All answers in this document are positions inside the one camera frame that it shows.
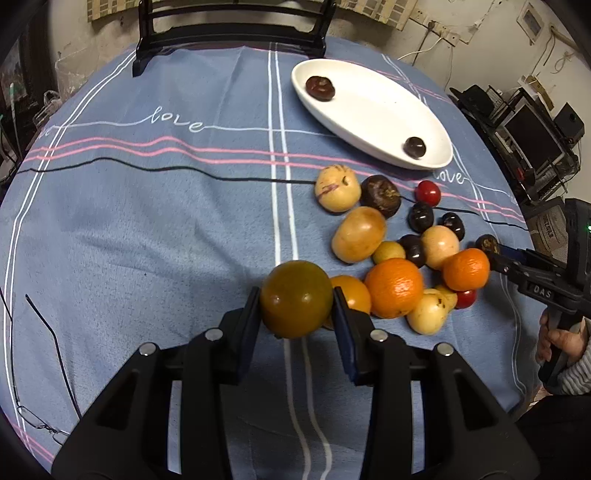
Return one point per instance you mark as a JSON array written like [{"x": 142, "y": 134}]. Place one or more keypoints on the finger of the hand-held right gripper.
[
  {"x": 499, "y": 265},
  {"x": 512, "y": 254}
]

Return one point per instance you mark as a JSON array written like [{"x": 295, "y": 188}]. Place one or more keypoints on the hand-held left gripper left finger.
[{"x": 247, "y": 337}]

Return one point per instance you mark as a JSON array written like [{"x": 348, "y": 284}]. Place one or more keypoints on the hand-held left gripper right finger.
[{"x": 344, "y": 341}]

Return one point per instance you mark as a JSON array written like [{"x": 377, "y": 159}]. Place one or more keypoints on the small mandarin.
[{"x": 466, "y": 270}]

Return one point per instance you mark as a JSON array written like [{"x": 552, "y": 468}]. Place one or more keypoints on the red cherry tomato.
[
  {"x": 466, "y": 298},
  {"x": 428, "y": 192}
]

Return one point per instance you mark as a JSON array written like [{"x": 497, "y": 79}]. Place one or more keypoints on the orange persimmon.
[{"x": 356, "y": 295}]

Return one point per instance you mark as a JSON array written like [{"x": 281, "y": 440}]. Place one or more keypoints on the greenish orange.
[{"x": 296, "y": 299}]

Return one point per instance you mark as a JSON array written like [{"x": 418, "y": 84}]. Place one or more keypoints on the pale pepino melon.
[{"x": 439, "y": 247}]

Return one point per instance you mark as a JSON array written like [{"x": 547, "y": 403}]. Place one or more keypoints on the large orange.
[{"x": 395, "y": 288}]

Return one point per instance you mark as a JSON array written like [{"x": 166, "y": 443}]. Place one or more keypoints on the brown-spotted pepino melon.
[{"x": 428, "y": 314}]

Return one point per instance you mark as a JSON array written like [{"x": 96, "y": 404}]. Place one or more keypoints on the large golden pepino melon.
[{"x": 358, "y": 234}]

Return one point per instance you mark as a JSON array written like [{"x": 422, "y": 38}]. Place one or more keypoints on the purple-streaked pepino melon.
[{"x": 337, "y": 188}]

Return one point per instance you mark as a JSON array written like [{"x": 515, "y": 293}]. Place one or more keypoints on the white oval plate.
[{"x": 369, "y": 110}]

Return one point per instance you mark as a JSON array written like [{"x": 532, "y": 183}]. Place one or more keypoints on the reddish dark mangosteen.
[{"x": 320, "y": 86}]

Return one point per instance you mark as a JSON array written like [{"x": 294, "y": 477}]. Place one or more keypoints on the person's right forearm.
[{"x": 579, "y": 374}]

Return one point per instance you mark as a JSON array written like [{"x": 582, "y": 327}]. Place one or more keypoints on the person's right hand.
[{"x": 565, "y": 341}]

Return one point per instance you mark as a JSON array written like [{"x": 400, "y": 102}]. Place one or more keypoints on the computer monitor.
[{"x": 531, "y": 134}]

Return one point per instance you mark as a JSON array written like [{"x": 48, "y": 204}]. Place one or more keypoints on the blue striped tablecloth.
[{"x": 161, "y": 230}]

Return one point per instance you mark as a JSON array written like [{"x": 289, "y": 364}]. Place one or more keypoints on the black speaker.
[{"x": 569, "y": 121}]

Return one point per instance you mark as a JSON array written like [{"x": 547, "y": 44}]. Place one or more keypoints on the black monitor and speakers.
[{"x": 480, "y": 104}]

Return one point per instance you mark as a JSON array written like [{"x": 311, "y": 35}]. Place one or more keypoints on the small yellow carton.
[{"x": 541, "y": 92}]

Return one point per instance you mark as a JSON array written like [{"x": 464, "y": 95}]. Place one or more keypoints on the black wooden chair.
[{"x": 231, "y": 44}]

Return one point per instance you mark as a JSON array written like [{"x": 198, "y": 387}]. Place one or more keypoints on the clear plastic bag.
[{"x": 53, "y": 104}]

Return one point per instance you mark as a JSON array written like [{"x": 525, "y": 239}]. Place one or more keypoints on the white wall power strip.
[{"x": 436, "y": 25}]

